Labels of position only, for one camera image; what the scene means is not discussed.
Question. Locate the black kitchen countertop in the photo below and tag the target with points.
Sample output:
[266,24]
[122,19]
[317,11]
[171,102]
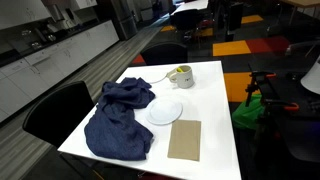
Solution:
[10,56]

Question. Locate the white upper kitchen cabinet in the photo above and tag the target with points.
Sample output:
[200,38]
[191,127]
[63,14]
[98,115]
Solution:
[20,11]

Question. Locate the wooden table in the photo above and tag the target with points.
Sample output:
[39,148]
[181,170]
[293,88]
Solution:
[300,2]

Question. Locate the grey office chair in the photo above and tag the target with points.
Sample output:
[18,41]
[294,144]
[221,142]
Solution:
[301,46]

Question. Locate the green bag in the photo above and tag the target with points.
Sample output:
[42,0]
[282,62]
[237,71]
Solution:
[246,115]

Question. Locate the stainless steel refrigerator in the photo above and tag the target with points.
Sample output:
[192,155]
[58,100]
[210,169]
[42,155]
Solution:
[121,20]

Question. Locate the silver coffee machine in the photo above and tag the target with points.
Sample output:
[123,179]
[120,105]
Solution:
[58,15]

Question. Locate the black chair with rounded back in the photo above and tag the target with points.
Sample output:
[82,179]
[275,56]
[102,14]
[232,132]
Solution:
[165,53]

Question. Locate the large black chair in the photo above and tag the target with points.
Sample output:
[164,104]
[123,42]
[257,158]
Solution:
[56,113]

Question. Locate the white office table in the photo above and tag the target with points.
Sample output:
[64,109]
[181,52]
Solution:
[191,6]

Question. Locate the white mug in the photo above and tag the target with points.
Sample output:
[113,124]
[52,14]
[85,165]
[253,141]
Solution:
[185,79]

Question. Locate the white round plate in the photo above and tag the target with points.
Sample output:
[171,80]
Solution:
[164,112]

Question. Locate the blue crumpled cloth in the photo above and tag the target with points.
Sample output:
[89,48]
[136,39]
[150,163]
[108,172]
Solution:
[116,123]

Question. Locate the black side table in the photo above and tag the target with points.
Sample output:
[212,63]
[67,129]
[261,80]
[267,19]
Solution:
[300,133]

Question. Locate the white lower kitchen cabinets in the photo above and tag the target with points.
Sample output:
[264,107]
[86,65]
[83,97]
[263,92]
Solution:
[50,66]

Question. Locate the black tripod with orange clamps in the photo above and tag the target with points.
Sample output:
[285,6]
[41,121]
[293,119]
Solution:
[256,80]

